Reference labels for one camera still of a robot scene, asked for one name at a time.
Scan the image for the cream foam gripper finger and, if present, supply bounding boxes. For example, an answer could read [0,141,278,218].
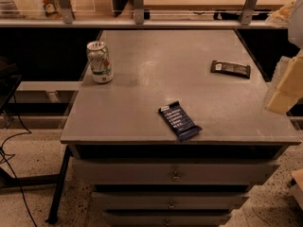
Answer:
[264,54,303,114]

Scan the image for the blue rxbar blueberry bar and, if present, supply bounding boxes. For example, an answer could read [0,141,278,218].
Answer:
[158,101,202,142]

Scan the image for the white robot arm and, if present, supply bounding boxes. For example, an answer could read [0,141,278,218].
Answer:
[264,0,303,114]

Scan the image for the green white 7up can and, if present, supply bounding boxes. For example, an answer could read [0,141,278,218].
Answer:
[86,41,114,84]

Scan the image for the dark brown snack bar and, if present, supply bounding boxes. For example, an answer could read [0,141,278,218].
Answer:
[210,61,251,79]

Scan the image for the wooden box at right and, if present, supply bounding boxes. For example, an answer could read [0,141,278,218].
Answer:
[290,169,303,210]

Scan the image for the grey drawer cabinet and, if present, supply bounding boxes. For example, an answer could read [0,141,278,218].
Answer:
[61,30,299,227]

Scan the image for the black desk leg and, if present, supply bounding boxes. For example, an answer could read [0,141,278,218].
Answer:
[45,147,71,224]

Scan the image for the black chair at left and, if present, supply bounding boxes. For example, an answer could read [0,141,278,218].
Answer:
[0,57,22,113]

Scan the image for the bottom drawer with handle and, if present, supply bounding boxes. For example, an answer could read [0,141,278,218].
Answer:
[104,212,231,227]

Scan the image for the drawer with handle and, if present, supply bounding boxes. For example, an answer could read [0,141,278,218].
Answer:
[92,192,249,211]
[104,212,231,227]
[74,159,278,185]

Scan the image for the middle drawer with handle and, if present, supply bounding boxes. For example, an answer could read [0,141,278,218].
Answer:
[92,192,249,211]

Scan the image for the top drawer with handle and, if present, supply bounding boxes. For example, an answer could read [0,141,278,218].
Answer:
[74,159,278,185]

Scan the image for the grey shelf rail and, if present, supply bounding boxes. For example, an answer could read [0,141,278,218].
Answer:
[0,19,274,29]

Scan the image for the black floor cable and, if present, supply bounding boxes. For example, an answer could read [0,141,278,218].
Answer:
[0,92,39,227]

